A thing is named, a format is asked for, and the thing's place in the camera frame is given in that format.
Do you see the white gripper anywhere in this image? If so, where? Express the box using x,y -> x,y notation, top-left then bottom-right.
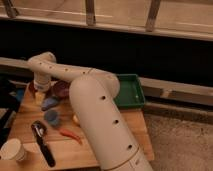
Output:
34,77 -> 51,106

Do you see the blue sponge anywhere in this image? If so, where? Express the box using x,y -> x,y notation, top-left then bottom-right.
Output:
41,97 -> 60,111

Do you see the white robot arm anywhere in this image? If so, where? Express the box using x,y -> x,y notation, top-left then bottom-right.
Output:
27,52 -> 153,171

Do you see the blue round cup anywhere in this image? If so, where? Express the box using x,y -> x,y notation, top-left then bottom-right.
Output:
44,110 -> 59,126

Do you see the white paper cup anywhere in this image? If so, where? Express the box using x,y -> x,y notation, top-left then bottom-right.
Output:
0,138 -> 27,162

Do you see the dark red bowl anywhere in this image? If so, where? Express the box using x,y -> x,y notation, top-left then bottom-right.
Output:
28,81 -> 36,94

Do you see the purple bowl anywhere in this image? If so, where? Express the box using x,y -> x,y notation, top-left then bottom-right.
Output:
52,80 -> 70,98

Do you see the wooden board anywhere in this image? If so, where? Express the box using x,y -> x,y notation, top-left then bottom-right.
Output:
0,79 -> 156,171

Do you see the red chili pepper toy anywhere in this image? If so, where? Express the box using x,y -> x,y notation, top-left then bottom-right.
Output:
59,129 -> 82,145

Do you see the green plastic tray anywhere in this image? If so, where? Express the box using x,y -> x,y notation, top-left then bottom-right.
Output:
114,74 -> 145,109

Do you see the black handled peeler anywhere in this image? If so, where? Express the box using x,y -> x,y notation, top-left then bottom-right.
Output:
31,120 -> 56,167

